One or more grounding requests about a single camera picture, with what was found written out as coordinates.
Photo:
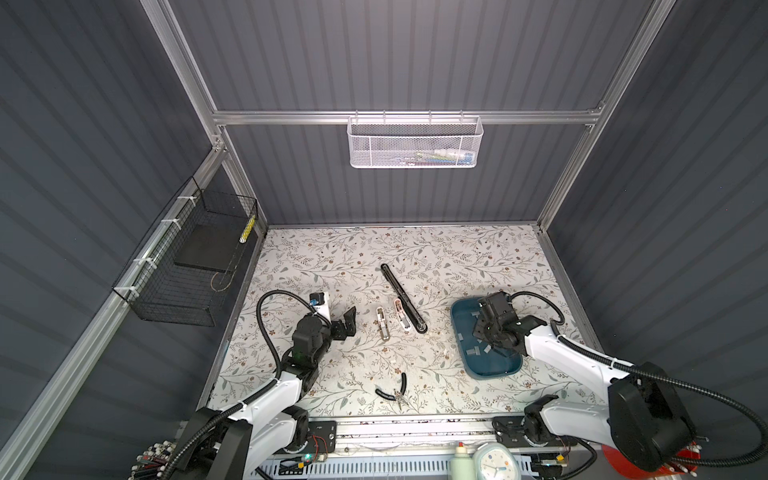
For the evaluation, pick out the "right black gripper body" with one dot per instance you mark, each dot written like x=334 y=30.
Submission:
x=485 y=330

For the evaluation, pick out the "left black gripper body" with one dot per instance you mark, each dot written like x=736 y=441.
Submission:
x=336 y=332

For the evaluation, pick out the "beige staple remover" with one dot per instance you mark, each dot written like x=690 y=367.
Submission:
x=382 y=323

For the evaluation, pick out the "black stapler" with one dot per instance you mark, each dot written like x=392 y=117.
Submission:
x=408 y=307

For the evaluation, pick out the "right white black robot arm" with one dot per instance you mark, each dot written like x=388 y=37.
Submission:
x=639 y=421

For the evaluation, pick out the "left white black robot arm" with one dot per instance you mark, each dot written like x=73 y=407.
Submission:
x=264 y=390

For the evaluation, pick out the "teal plastic tray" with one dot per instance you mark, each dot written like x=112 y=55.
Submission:
x=480 y=359

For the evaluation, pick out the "yellow marker in basket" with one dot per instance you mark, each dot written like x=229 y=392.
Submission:
x=247 y=230

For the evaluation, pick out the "white desk clock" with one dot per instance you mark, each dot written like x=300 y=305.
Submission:
x=494 y=461

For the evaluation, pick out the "white glue bottle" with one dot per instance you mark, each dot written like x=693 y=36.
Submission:
x=462 y=466

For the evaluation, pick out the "black pad in basket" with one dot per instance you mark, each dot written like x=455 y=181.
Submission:
x=213 y=248

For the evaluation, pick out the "clear jar of markers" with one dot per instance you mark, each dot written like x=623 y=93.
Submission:
x=151 y=463

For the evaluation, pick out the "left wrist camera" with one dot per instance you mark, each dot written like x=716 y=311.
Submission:
x=320 y=302

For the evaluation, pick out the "black handled pliers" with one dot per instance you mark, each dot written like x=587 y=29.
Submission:
x=397 y=395

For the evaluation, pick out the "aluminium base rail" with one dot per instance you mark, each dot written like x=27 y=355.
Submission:
x=414 y=433

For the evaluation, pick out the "black wire basket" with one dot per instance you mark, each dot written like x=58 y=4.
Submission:
x=159 y=291

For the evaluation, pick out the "white wire mesh basket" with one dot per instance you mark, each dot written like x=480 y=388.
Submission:
x=414 y=141

